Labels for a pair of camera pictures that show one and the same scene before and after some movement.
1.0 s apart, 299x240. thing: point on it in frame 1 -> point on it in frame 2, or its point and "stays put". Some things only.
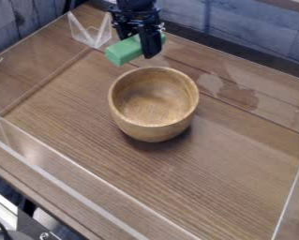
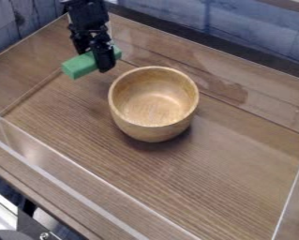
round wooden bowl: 152,100 stays put
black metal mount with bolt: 29,226 stays put
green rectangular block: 122,51 -> 82,64
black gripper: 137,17 -> 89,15
